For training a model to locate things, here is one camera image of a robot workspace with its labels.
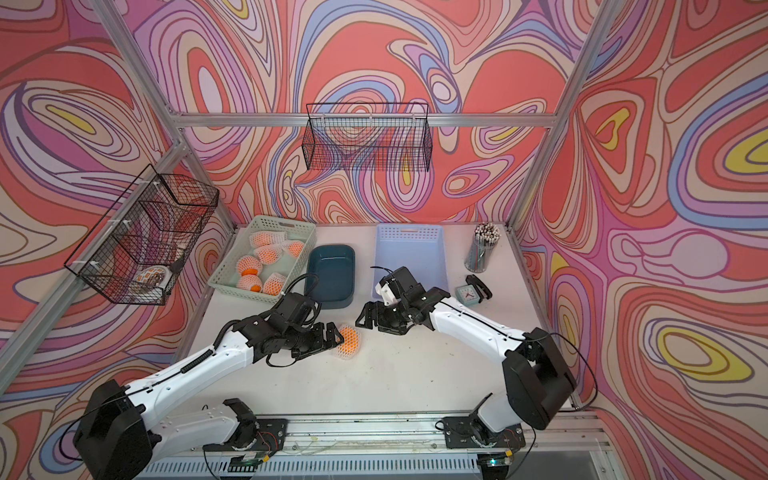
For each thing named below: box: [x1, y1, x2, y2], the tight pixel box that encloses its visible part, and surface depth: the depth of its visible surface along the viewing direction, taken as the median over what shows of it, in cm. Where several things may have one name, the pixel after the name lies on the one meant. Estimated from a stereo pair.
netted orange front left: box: [236, 274, 263, 293], surface depth 97 cm
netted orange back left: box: [249, 231, 286, 247], surface depth 110 cm
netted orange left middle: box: [236, 255, 263, 277], surface depth 101 cm
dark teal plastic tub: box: [307, 244, 355, 310], surface depth 107 cm
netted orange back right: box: [288, 240, 305, 258], surface depth 109 cm
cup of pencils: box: [464, 222, 501, 274], surface depth 97 cm
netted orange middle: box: [254, 244, 283, 265], surface depth 107 cm
